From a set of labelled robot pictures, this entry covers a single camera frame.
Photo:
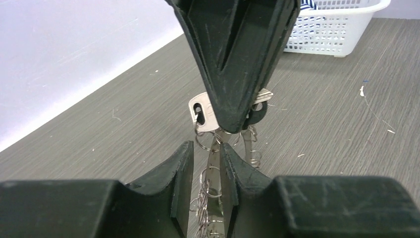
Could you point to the blue striped shirt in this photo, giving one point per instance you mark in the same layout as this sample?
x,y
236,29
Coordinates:
x,y
308,5

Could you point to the black-headed key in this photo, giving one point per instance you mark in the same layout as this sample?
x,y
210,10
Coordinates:
x,y
203,116

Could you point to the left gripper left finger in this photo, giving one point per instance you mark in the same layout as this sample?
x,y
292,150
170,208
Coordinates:
x,y
155,205

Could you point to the white plastic basket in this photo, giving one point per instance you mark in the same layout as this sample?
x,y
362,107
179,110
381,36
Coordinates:
x,y
334,29

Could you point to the numbered metal key ring disc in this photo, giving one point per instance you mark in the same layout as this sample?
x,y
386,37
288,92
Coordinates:
x,y
209,209

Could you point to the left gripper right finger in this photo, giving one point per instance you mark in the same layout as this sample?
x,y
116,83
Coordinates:
x,y
256,206

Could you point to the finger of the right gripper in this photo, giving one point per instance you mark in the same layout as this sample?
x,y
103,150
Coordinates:
x,y
237,45

